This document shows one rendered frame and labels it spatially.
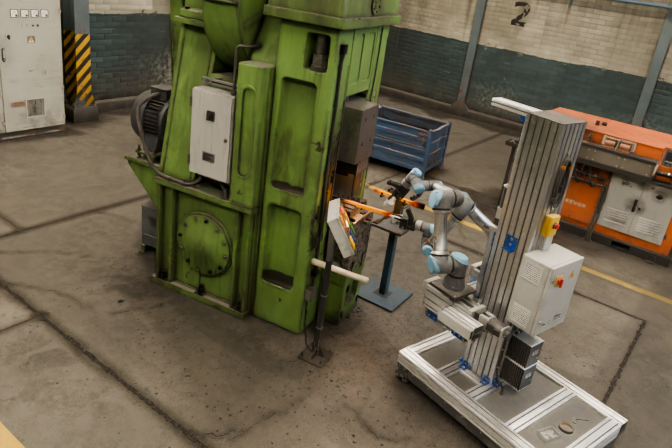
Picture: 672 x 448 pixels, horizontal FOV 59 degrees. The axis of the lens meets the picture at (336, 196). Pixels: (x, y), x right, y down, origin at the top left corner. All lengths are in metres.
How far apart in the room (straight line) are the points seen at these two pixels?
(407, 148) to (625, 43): 4.69
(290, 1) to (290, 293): 2.10
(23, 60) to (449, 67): 7.76
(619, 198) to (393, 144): 2.96
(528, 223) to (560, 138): 0.55
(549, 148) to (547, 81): 8.20
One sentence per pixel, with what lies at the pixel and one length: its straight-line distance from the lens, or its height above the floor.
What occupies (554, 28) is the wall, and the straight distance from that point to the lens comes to 11.69.
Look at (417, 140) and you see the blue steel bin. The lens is 8.20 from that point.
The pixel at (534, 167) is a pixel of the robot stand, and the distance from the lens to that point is 3.65.
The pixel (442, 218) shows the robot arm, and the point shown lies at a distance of 3.82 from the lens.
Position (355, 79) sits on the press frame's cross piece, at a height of 1.93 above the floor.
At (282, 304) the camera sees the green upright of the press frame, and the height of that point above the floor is 0.21.
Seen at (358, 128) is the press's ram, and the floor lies 1.63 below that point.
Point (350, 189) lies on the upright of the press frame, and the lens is 4.76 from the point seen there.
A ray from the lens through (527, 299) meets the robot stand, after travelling 3.80.
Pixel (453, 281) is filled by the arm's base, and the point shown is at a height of 0.88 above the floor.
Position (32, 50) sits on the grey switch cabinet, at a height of 1.12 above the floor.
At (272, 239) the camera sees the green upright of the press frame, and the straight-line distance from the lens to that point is 4.52.
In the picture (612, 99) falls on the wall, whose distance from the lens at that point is 11.49.
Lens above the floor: 2.74
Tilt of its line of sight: 22 degrees down
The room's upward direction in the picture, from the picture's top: 8 degrees clockwise
